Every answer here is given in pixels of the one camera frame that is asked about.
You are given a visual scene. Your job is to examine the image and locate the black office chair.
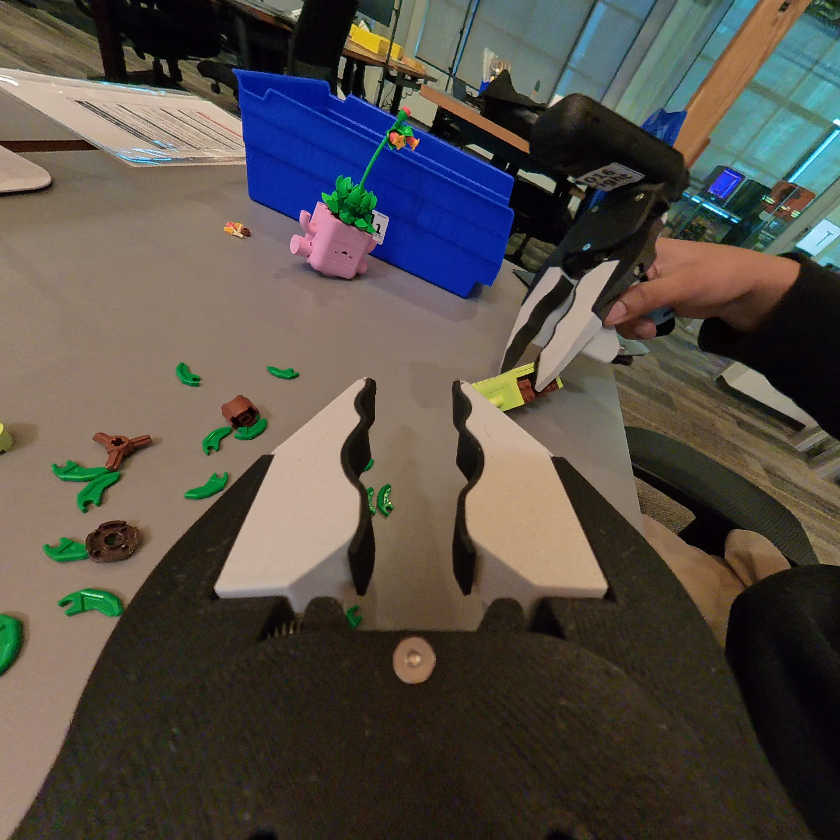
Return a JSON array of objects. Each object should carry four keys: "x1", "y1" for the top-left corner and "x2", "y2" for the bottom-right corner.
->
[{"x1": 623, "y1": 427, "x2": 818, "y2": 567}]

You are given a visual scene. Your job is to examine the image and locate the scattered green leaf pieces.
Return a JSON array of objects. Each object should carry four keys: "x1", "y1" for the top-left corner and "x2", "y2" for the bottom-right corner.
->
[{"x1": 0, "y1": 361, "x2": 396, "y2": 677}]

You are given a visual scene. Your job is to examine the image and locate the brown round holed plate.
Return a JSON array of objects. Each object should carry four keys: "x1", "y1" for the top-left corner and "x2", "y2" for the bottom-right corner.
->
[{"x1": 85, "y1": 520, "x2": 142, "y2": 564}]

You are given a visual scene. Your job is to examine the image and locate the pink toy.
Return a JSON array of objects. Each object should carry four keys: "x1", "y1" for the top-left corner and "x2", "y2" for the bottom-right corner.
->
[{"x1": 290, "y1": 105, "x2": 421, "y2": 280}]

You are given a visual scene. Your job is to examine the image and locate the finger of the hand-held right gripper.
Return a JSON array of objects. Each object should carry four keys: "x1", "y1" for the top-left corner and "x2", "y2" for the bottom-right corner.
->
[
  {"x1": 500, "y1": 266, "x2": 576, "y2": 375},
  {"x1": 535, "y1": 261, "x2": 622, "y2": 393}
]

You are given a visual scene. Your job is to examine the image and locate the wooden pillar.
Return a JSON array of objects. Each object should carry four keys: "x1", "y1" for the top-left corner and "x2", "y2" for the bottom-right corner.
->
[{"x1": 676, "y1": 0, "x2": 812, "y2": 166}]

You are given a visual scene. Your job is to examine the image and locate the black bag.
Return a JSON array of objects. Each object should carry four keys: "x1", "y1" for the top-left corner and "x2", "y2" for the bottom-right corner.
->
[{"x1": 482, "y1": 69, "x2": 550, "y2": 123}]

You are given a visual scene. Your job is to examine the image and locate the blue plastic bin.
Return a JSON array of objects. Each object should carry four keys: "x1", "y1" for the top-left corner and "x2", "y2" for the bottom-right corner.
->
[{"x1": 233, "y1": 69, "x2": 516, "y2": 299}]

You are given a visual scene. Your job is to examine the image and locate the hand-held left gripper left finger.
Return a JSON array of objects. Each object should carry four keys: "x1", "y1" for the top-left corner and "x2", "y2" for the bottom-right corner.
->
[{"x1": 214, "y1": 377, "x2": 378, "y2": 614}]

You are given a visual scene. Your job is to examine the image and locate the white printed sheet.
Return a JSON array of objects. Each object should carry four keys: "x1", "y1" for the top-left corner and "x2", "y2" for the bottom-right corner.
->
[{"x1": 0, "y1": 67, "x2": 247, "y2": 168}]

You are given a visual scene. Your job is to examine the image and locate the wooden office desk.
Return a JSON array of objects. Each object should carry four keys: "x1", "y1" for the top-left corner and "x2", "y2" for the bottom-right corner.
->
[{"x1": 420, "y1": 85, "x2": 534, "y2": 156}]

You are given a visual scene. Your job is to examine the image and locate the pale rounded board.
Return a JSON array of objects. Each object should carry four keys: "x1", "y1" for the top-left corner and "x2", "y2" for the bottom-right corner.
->
[{"x1": 0, "y1": 144, "x2": 53, "y2": 196}]

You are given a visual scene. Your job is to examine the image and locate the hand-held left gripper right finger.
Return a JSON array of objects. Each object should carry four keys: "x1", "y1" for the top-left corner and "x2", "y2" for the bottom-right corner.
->
[{"x1": 451, "y1": 379, "x2": 610, "y2": 611}]

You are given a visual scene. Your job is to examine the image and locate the person's right hand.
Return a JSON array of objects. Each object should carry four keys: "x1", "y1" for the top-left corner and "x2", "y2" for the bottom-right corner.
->
[{"x1": 602, "y1": 238, "x2": 805, "y2": 342}]

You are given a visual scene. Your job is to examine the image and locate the person's dark clothing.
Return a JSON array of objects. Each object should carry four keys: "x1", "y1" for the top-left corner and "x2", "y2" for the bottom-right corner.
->
[{"x1": 725, "y1": 564, "x2": 840, "y2": 840}]

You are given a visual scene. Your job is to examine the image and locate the black chair back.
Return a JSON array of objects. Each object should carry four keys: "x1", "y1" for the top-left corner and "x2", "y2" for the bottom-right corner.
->
[{"x1": 289, "y1": 0, "x2": 360, "y2": 101}]

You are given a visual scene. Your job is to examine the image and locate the brown three-pronged piece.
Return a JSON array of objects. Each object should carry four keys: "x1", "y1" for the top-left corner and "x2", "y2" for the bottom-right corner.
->
[{"x1": 92, "y1": 431, "x2": 153, "y2": 469}]

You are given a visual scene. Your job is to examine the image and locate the large lime brick assembly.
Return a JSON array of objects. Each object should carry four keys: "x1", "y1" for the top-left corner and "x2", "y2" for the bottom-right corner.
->
[{"x1": 469, "y1": 367, "x2": 564, "y2": 413}]

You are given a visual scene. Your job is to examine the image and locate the yellow box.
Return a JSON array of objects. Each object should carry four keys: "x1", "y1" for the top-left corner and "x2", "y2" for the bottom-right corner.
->
[{"x1": 348, "y1": 23, "x2": 404, "y2": 60}]

